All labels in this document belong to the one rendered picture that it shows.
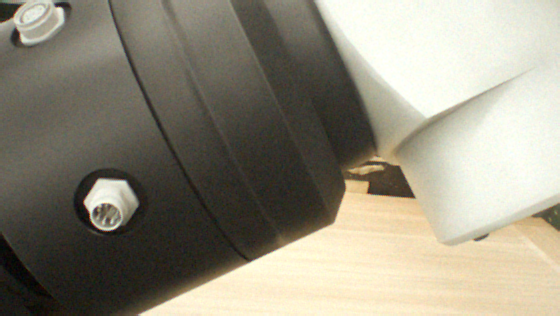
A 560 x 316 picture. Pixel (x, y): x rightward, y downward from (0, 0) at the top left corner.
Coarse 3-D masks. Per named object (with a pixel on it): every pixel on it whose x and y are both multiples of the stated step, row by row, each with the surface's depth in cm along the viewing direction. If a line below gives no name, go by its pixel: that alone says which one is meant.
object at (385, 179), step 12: (360, 168) 73; (372, 168) 73; (384, 168) 73; (396, 168) 73; (360, 180) 73; (372, 180) 74; (384, 180) 74; (396, 180) 74; (372, 192) 74; (384, 192) 74; (396, 192) 74; (408, 192) 75
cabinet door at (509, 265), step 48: (336, 240) 60; (384, 240) 62; (432, 240) 63; (480, 240) 65; (528, 240) 67; (240, 288) 48; (288, 288) 49; (336, 288) 51; (384, 288) 52; (432, 288) 53; (480, 288) 54; (528, 288) 56
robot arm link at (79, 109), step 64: (64, 0) 14; (0, 64) 13; (64, 64) 13; (128, 64) 13; (0, 128) 13; (64, 128) 12; (128, 128) 12; (0, 192) 13; (64, 192) 13; (128, 192) 13; (192, 192) 13; (0, 256) 14; (64, 256) 13; (128, 256) 13; (192, 256) 14
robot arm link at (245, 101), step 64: (128, 0) 13; (192, 0) 13; (256, 0) 13; (320, 0) 14; (384, 0) 13; (448, 0) 13; (512, 0) 13; (192, 64) 12; (256, 64) 12; (320, 64) 14; (384, 64) 13; (448, 64) 13; (512, 64) 13; (192, 128) 12; (256, 128) 13; (320, 128) 14; (384, 128) 14; (448, 128) 14; (512, 128) 13; (256, 192) 13; (320, 192) 14; (448, 192) 14; (512, 192) 13; (256, 256) 15
